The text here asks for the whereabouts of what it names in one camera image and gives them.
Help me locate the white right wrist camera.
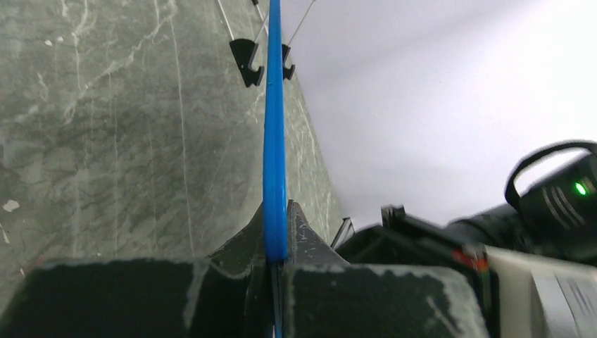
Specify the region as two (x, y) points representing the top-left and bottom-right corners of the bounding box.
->
(485, 246), (596, 338)

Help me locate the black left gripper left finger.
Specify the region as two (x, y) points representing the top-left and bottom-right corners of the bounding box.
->
(1, 210), (273, 337)

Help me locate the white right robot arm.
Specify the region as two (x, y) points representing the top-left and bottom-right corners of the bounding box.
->
(332, 140), (596, 327)

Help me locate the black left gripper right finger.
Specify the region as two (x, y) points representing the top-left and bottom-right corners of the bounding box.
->
(275, 202), (490, 337)

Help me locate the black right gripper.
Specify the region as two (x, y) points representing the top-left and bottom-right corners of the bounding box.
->
(333, 205), (495, 323)

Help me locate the black wire easel stand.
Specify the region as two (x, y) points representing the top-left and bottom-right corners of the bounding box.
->
(215, 0), (316, 88)

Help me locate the blue framed whiteboard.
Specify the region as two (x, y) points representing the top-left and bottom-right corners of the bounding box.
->
(262, 0), (289, 265)

